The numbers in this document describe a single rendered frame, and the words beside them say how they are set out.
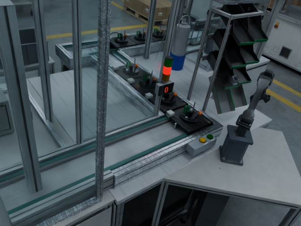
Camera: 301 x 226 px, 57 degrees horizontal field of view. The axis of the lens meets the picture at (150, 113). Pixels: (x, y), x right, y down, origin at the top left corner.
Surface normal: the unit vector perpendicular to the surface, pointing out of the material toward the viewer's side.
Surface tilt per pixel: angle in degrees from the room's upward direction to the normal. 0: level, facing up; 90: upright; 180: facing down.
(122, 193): 0
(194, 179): 0
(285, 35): 90
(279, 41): 90
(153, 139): 0
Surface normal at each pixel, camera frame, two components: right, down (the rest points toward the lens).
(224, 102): 0.41, -0.16
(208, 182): 0.13, -0.80
